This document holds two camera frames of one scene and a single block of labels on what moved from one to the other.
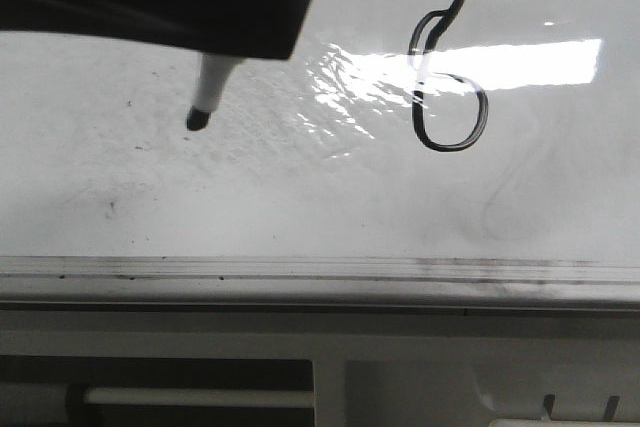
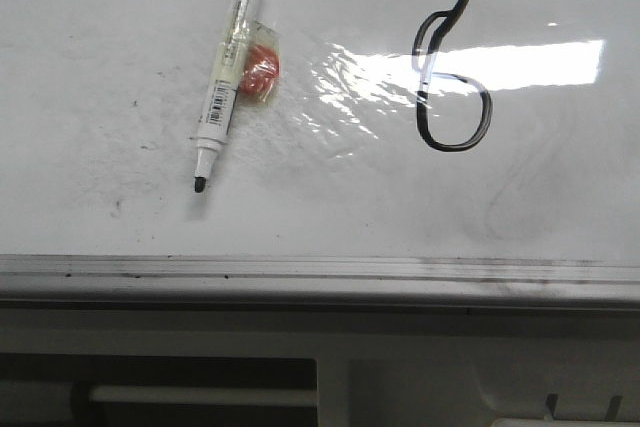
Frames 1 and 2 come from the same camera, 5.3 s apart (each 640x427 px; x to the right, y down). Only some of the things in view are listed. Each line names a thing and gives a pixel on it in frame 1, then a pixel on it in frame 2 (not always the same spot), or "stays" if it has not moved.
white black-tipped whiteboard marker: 212,75 -> 216,120
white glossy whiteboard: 437,102 stays
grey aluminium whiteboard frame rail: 314,282 stays
